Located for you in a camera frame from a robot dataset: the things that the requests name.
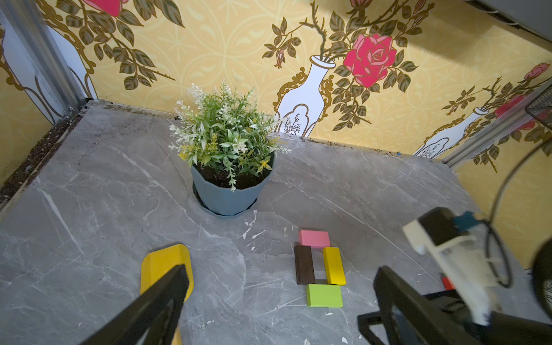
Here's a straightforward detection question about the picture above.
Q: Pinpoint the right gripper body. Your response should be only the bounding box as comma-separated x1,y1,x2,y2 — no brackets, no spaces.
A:
356,290,552,345

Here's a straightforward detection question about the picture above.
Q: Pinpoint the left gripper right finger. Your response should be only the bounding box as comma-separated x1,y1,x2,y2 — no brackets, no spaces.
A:
374,266,479,344

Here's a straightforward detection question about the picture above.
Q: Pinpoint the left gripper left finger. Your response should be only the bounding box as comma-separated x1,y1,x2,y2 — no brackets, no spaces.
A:
83,264,190,344

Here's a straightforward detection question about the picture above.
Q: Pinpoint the yellow block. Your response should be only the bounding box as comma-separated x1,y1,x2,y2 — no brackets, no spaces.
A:
323,247,346,286

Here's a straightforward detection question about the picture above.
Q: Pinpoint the green block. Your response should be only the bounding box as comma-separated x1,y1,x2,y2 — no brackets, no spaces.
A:
306,284,344,308

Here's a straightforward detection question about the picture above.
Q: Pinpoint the dark brown block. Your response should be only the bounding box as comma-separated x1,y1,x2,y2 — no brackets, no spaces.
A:
294,244,316,285

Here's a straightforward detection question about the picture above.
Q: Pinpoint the pink block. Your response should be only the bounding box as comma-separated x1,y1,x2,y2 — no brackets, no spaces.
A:
299,229,331,249

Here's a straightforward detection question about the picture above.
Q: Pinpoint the red block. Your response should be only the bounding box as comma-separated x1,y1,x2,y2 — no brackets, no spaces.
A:
441,275,455,290

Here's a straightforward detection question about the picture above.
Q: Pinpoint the yellow toy shovel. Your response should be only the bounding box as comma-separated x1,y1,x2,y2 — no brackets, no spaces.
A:
139,243,195,345

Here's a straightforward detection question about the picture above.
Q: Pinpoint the potted green plant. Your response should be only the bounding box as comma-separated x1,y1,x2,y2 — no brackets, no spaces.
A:
170,82,291,216

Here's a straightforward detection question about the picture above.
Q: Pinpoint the black wire mesh basket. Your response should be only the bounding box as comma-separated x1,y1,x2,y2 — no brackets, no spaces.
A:
525,86,552,129

